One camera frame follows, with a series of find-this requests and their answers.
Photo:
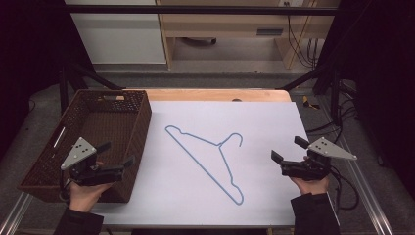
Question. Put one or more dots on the black metal stand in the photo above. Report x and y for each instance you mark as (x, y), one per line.
(63, 88)
(334, 94)

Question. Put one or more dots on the light wooden desk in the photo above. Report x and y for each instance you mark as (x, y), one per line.
(225, 24)

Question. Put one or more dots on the person's right hand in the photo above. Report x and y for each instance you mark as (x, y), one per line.
(312, 186)

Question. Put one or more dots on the person's left hand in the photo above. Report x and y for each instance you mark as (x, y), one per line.
(83, 196)

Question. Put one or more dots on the black horizontal frame bar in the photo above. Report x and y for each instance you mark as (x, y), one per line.
(195, 9)

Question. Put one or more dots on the white cabinet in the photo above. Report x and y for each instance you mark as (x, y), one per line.
(120, 36)

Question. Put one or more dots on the aluminium rail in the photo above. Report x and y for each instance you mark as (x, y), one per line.
(14, 215)
(365, 196)

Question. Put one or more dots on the dark curtain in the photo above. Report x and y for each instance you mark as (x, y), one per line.
(29, 49)
(381, 65)

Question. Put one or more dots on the brown woven basket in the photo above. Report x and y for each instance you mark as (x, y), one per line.
(98, 127)

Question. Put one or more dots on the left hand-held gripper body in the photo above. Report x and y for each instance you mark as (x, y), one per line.
(79, 152)

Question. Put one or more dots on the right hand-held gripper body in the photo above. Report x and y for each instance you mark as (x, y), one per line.
(306, 169)

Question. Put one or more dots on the yellow and black tool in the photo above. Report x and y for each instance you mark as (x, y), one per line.
(307, 103)

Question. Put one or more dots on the white paper sheet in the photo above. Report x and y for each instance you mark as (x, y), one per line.
(267, 130)

